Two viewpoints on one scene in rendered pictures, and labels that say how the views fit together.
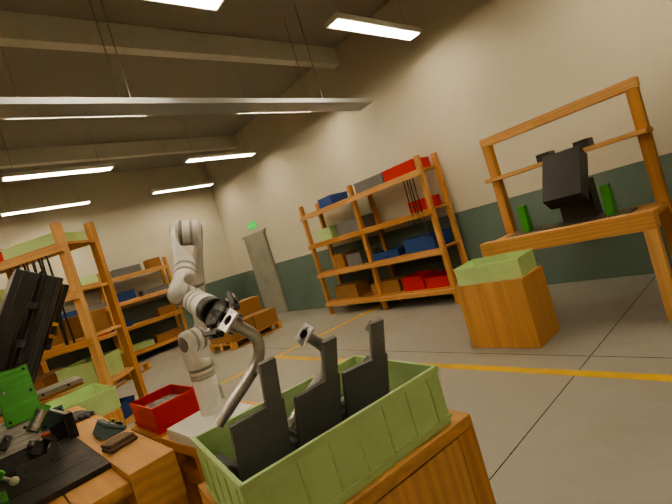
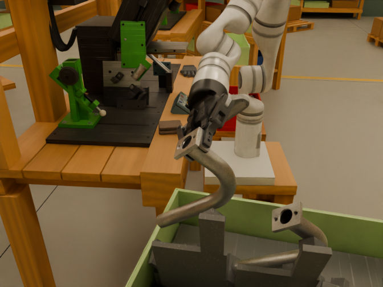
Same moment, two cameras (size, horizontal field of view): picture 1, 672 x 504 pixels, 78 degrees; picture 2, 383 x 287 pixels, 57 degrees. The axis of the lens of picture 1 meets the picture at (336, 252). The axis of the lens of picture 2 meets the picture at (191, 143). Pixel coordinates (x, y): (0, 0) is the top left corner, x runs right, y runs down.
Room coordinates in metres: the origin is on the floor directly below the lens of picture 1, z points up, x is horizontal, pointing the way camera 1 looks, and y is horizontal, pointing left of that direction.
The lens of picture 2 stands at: (0.66, -0.09, 1.55)
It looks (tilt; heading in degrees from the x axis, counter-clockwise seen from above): 29 degrees down; 48
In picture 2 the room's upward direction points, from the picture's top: straight up
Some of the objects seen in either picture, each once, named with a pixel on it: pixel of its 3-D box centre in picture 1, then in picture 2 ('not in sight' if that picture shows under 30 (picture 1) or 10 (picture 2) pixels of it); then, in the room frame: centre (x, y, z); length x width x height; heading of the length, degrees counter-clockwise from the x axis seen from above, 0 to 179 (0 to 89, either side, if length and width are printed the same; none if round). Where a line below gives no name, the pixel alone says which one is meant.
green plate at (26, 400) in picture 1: (16, 394); (134, 43); (1.59, 1.35, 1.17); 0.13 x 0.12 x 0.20; 43
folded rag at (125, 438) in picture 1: (119, 441); (170, 127); (1.48, 0.95, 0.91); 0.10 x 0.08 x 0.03; 144
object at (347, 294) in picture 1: (375, 245); not in sight; (7.13, -0.68, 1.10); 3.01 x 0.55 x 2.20; 40
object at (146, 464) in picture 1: (99, 444); (183, 106); (1.80, 1.24, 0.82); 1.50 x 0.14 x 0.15; 43
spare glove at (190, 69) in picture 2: (76, 417); (188, 70); (2.05, 1.48, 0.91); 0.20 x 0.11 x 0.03; 53
